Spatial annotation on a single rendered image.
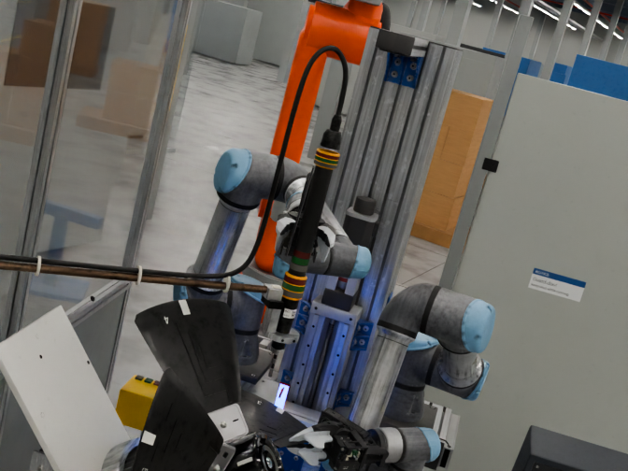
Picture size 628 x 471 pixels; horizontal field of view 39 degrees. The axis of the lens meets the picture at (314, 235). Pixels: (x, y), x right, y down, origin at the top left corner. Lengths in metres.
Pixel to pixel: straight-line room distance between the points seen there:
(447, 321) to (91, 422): 0.80
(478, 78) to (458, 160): 2.72
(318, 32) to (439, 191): 4.41
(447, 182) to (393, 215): 7.17
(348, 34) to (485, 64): 6.69
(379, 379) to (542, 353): 1.61
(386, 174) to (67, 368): 1.15
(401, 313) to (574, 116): 1.56
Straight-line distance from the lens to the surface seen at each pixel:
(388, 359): 2.07
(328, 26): 5.65
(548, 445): 2.14
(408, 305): 2.05
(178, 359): 1.74
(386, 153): 2.54
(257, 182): 2.24
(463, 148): 9.67
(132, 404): 2.22
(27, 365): 1.67
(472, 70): 12.26
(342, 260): 1.97
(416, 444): 2.02
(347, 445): 1.90
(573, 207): 3.47
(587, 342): 3.60
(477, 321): 2.03
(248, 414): 1.96
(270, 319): 1.68
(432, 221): 9.80
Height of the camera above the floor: 2.03
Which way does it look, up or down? 14 degrees down
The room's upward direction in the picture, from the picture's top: 15 degrees clockwise
